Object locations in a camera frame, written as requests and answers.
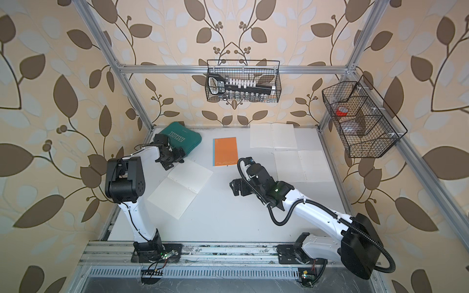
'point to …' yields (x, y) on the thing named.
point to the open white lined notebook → (272, 135)
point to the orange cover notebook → (225, 151)
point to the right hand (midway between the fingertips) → (239, 182)
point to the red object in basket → (342, 111)
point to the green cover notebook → (303, 166)
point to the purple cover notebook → (177, 191)
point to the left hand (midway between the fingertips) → (178, 157)
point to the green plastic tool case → (181, 137)
